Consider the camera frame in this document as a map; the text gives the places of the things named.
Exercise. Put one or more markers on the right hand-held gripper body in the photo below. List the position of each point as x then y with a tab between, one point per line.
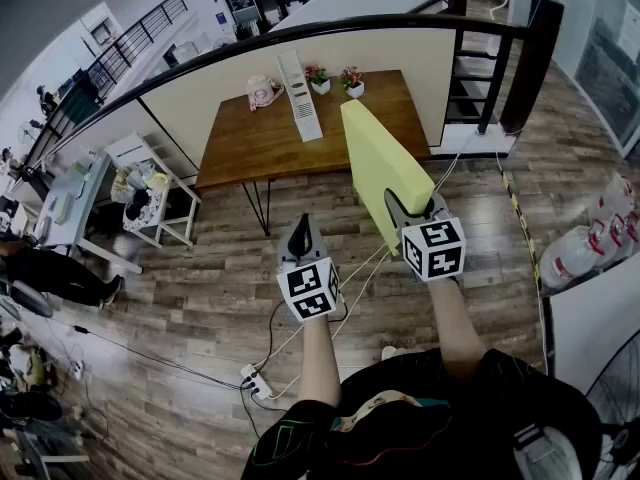
435	248

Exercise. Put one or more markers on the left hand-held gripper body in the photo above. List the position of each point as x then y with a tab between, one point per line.
307	288

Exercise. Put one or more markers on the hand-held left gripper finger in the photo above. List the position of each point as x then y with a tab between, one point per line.
309	243
291	243

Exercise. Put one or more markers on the white dish rack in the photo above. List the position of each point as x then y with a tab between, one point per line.
300	98

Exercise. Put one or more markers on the person's right forearm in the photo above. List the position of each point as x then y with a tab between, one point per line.
455	328

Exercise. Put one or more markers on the person's left forearm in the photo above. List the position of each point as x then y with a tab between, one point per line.
319	363

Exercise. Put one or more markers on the black hairpin table leg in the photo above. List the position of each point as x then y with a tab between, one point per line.
267	213

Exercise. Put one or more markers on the yellow black hazard tape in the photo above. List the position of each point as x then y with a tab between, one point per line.
522	223

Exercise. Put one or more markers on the person's white shoe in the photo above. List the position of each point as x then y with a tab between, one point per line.
390	353

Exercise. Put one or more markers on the white power strip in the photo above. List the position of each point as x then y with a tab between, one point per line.
256	380

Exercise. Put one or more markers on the potted plant in white pot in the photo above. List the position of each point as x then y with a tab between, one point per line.
354	88
320	85

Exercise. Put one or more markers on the pink telephone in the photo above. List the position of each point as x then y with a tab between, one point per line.
262	90

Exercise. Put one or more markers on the pile of bags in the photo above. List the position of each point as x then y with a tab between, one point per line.
140	193

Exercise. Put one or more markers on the white board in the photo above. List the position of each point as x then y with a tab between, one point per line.
595	318

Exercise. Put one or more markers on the person's black shirt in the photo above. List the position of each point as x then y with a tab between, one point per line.
400	443

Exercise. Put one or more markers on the white side shelf cart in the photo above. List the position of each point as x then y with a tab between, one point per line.
132	148

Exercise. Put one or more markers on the black curved handrail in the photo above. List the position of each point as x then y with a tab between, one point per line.
240	50

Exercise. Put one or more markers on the pale blue desk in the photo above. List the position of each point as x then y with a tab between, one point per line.
65	208

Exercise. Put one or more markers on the black standing fan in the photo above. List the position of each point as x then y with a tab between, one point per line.
617	388

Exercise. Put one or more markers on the black metal balcony railing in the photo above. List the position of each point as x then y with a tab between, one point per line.
135	33

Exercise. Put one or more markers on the grey office chair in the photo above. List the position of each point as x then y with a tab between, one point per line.
32	298

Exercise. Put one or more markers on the dark wooden post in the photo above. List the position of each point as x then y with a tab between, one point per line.
532	63

